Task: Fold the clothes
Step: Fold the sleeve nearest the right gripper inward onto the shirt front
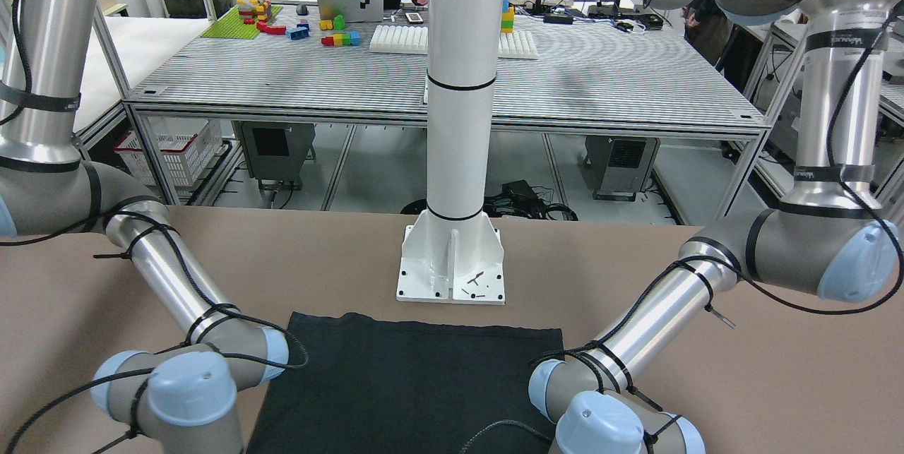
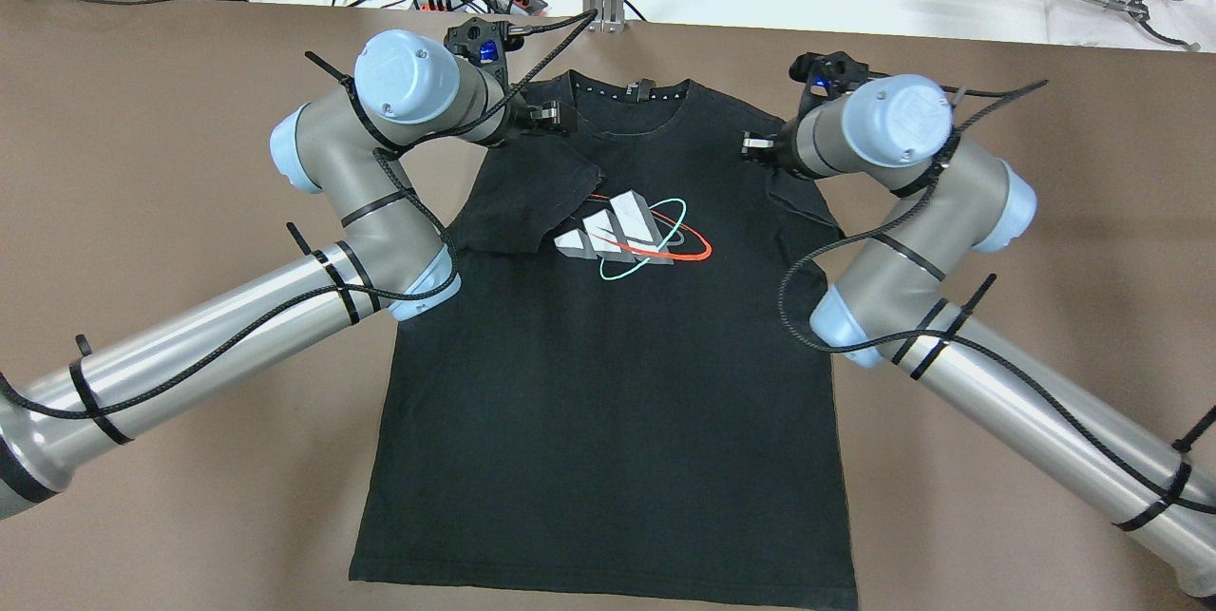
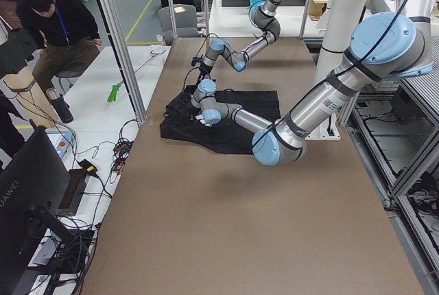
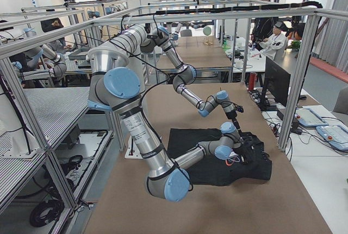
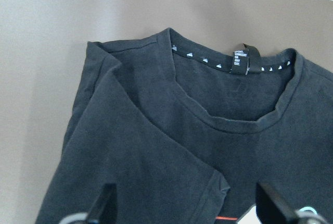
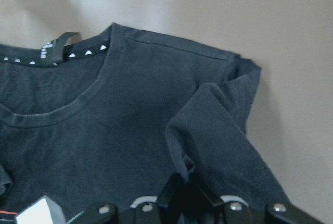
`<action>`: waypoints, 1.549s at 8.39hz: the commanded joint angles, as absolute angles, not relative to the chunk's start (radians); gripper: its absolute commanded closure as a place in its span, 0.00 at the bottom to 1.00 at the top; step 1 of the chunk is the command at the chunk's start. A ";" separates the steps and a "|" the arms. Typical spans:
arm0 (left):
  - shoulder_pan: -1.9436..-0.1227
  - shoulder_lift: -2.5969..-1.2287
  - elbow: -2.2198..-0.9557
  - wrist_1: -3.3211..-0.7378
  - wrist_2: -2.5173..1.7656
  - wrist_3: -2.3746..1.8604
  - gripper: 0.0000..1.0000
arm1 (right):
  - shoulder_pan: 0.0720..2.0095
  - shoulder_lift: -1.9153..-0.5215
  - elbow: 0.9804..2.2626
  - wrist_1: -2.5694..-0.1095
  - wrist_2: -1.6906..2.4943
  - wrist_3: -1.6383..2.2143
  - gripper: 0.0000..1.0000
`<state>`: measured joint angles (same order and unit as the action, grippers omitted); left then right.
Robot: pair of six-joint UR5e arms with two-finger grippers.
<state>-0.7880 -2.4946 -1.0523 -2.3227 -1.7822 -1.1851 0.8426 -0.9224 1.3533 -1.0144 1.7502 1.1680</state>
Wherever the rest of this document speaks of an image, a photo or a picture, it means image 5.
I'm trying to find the black graphic t-shirt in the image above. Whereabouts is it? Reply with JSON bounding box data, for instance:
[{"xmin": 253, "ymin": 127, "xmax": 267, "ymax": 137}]
[{"xmin": 36, "ymin": 28, "xmax": 332, "ymax": 223}]

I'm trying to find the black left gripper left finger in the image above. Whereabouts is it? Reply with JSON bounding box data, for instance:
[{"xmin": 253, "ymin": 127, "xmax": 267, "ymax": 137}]
[{"xmin": 87, "ymin": 183, "xmax": 117, "ymax": 224}]

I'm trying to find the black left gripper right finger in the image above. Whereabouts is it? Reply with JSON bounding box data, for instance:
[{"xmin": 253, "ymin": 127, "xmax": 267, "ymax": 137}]
[{"xmin": 256, "ymin": 182, "xmax": 303, "ymax": 224}]

